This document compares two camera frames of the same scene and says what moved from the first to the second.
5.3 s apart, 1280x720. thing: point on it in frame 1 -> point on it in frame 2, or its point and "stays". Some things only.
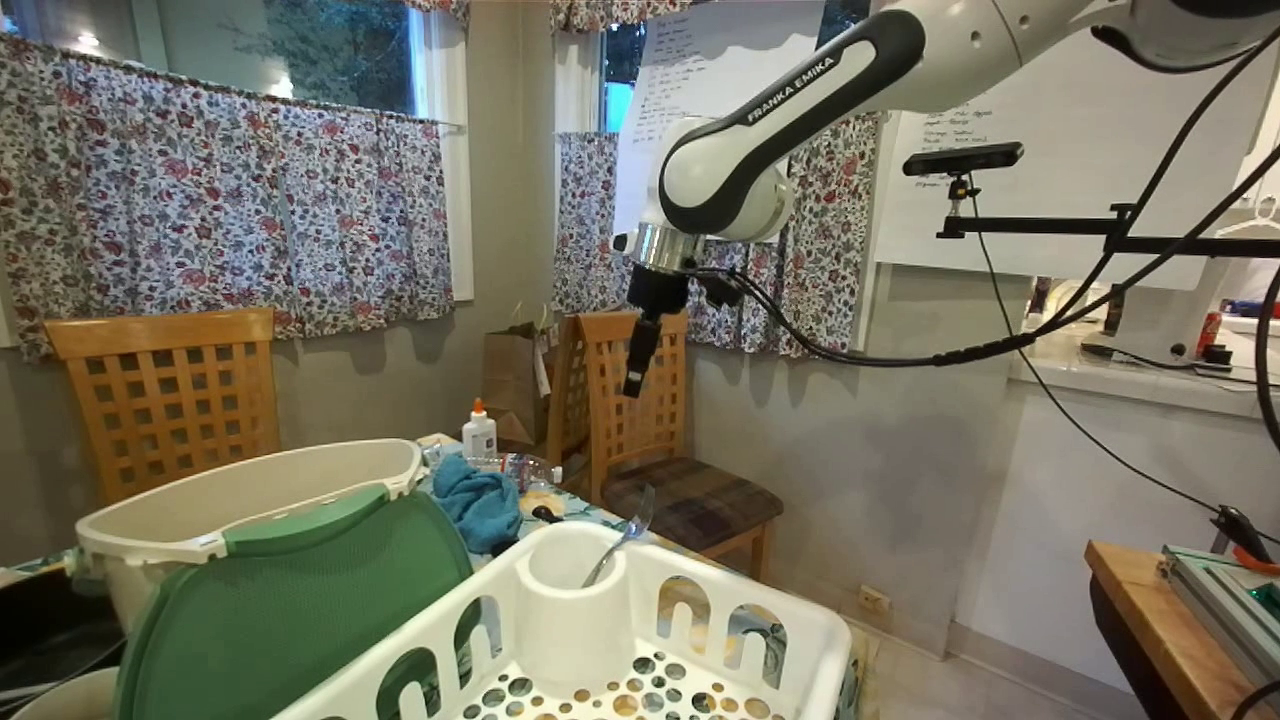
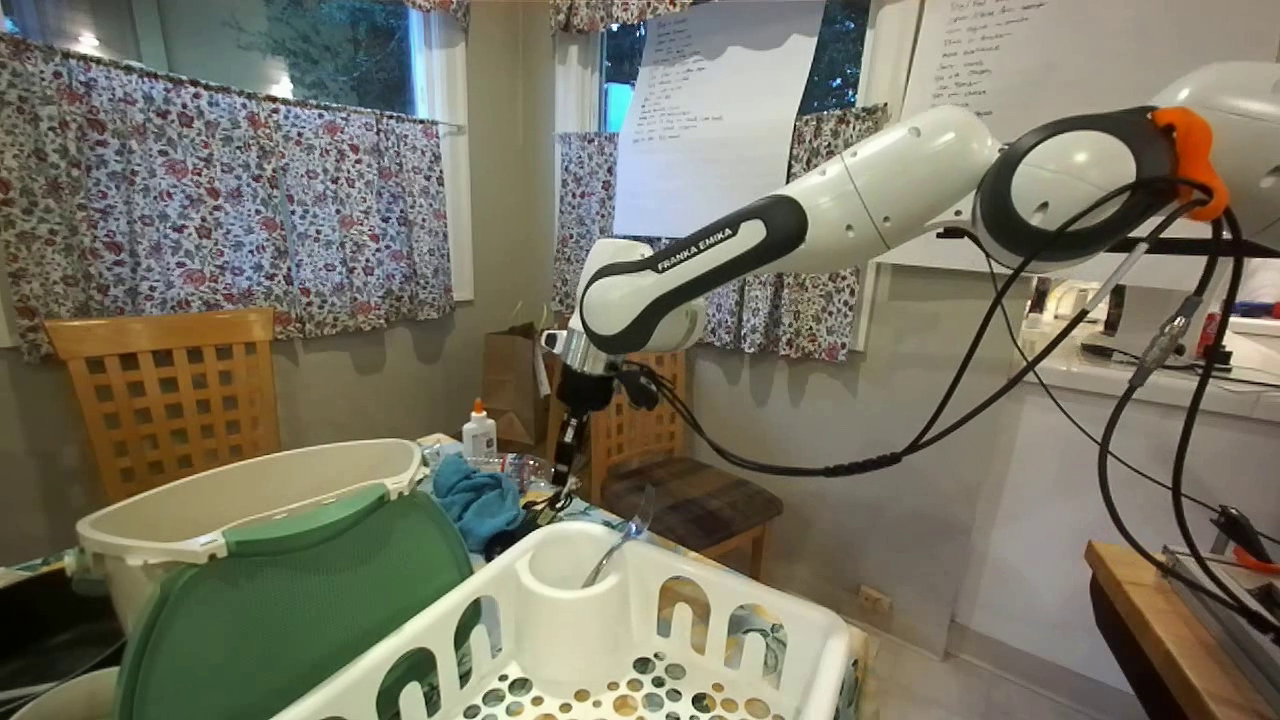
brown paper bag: (515, 381) stays
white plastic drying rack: (589, 623) stays
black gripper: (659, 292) -> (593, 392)
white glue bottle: (483, 436) stays
